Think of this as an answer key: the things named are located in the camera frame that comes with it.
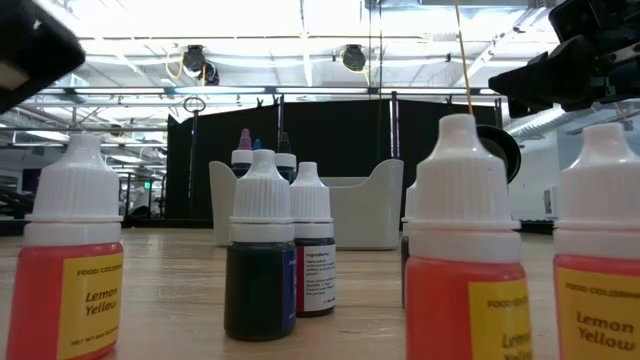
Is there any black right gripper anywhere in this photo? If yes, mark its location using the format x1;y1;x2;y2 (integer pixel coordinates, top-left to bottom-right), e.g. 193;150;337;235
488;0;640;120

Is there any lemon yellow food coloring bottle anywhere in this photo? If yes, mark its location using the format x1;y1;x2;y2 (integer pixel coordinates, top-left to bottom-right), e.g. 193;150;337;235
404;113;534;360
552;123;640;360
5;133;125;360

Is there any small dark food coloring bottle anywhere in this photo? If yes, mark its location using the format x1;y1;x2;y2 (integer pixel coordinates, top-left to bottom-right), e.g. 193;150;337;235
399;180;420;310

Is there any light grey plastic bin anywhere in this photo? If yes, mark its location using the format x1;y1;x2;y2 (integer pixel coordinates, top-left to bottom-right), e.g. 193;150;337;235
208;158;405;251

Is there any small red food coloring bottle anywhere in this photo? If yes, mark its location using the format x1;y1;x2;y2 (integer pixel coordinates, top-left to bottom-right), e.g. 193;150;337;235
288;161;337;319

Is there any small blue food coloring bottle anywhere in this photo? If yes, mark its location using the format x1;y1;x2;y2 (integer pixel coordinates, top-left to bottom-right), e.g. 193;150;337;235
223;148;297;343

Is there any black curtain partition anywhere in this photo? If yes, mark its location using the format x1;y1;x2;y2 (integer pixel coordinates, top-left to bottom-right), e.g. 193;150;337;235
164;97;503;226

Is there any horizontal overhead light bar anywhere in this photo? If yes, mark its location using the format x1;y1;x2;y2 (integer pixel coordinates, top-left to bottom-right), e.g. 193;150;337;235
167;85;501;97

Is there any yellow hanging cable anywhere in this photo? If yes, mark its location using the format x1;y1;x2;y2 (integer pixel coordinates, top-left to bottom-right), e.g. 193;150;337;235
453;0;475;116

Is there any black ceiling cable reel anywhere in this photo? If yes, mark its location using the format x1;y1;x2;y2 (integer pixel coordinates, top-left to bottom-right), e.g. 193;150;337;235
339;43;369;74
182;44;221;87

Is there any metal ring on pole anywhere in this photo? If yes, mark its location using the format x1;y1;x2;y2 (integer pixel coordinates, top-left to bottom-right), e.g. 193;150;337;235
182;96;207;171

